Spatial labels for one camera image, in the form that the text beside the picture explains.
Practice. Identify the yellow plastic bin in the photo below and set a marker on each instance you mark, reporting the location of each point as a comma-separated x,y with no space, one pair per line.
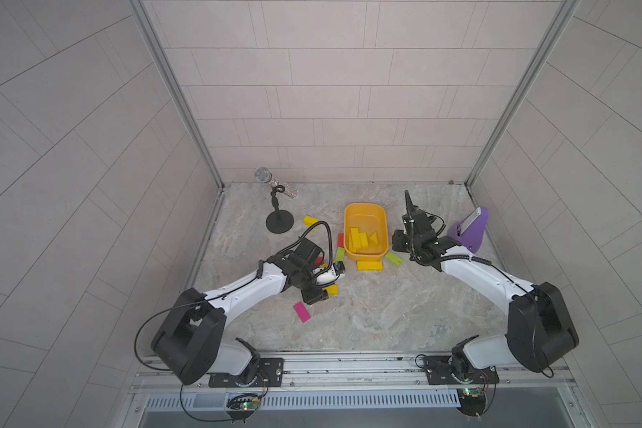
368,218

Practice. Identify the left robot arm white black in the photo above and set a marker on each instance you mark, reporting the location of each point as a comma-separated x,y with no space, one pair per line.
189,341

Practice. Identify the green block right of bin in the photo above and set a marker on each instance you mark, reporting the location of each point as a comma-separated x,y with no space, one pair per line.
393,258

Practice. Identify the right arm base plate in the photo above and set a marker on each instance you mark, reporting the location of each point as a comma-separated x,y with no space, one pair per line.
447,370

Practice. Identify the magenta block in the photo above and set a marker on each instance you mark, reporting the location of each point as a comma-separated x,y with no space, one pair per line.
302,312

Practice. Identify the yellow long block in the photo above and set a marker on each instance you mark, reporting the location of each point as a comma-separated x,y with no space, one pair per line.
355,243

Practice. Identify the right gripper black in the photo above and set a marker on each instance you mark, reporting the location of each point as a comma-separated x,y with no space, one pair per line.
397,237

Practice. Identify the yellow block of pair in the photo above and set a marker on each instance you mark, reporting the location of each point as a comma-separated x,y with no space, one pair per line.
332,289

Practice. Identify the purple phone stand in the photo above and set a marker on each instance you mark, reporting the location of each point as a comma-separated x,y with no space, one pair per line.
470,231

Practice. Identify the circuit board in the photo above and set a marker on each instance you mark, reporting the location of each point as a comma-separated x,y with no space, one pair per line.
242,406
472,402

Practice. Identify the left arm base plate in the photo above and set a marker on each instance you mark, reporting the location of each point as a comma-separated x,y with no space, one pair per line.
261,372

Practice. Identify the microphone on black stand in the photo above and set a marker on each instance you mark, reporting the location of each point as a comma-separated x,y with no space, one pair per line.
279,221

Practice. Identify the right circuit board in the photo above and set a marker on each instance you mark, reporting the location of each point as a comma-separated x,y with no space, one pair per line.
472,402

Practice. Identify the aluminium rail frame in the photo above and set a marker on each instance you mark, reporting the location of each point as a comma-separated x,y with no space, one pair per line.
289,371

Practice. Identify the green block beside bin left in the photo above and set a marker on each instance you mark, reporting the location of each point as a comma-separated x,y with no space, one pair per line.
340,254

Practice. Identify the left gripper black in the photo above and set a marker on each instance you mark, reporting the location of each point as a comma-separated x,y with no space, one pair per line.
316,294

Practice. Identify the left circuit board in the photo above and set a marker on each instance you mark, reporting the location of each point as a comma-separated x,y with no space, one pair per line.
242,406

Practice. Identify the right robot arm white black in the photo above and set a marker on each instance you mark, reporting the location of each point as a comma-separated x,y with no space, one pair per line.
540,327

